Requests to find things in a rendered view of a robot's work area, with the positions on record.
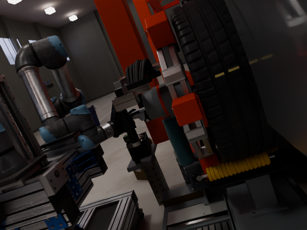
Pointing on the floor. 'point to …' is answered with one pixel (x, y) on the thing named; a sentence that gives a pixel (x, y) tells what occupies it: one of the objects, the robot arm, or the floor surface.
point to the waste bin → (94, 115)
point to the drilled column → (156, 180)
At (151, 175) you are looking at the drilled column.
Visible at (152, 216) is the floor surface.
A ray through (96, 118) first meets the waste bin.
